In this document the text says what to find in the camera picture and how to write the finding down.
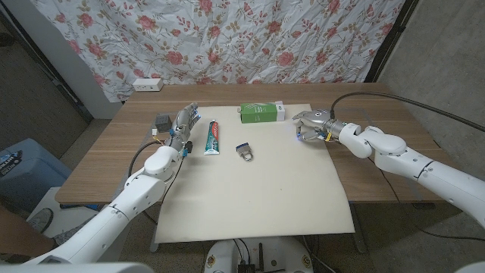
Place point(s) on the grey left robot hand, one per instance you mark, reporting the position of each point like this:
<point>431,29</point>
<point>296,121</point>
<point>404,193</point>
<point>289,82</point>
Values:
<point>183,125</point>

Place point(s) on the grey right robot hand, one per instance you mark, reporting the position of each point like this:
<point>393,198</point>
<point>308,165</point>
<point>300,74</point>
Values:
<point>318,123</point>

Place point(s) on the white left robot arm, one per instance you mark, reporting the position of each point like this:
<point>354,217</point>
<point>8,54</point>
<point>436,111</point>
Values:
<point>121,204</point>

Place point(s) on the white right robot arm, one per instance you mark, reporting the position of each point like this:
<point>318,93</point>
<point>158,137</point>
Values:
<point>417,167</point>

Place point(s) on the green red toothpaste tube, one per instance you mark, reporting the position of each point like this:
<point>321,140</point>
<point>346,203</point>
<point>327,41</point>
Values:
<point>212,142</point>

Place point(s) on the silver padlock with blue base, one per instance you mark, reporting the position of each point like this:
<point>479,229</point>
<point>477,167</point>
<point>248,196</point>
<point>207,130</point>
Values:
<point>243,148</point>

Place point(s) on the dark grey cube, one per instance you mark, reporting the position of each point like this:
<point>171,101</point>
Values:
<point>163,123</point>

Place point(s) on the white power strip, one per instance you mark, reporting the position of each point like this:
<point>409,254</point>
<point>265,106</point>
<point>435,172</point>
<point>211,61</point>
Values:
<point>148,84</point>

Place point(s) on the green and white carton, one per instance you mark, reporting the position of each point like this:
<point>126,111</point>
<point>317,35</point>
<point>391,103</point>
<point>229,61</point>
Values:
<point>259,113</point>

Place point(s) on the cream table mat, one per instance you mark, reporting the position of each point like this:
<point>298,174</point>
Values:
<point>257,189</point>

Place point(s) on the floral backdrop cloth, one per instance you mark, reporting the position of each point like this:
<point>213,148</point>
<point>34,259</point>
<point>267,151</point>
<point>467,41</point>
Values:
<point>227,38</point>

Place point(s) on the black backdrop stand pole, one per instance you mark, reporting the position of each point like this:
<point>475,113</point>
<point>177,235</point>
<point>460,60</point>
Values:
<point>390,38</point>

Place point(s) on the grey table leg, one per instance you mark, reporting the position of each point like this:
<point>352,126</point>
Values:
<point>154,242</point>
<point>359,231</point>

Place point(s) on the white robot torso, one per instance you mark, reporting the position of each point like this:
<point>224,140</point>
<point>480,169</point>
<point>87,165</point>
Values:
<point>280,254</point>

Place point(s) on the white floor platform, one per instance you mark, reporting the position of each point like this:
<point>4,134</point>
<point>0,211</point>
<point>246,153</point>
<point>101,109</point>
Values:
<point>72,218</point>

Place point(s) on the blue plastic bin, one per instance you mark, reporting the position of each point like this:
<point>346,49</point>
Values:
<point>30,170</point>

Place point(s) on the grey shoe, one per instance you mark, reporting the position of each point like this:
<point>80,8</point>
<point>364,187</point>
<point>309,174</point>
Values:
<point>41,220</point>

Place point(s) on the person's brown leg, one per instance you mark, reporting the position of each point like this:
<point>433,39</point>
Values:
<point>19,235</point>

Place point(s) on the black metal frame bar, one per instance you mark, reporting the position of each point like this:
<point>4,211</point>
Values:
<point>38,55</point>

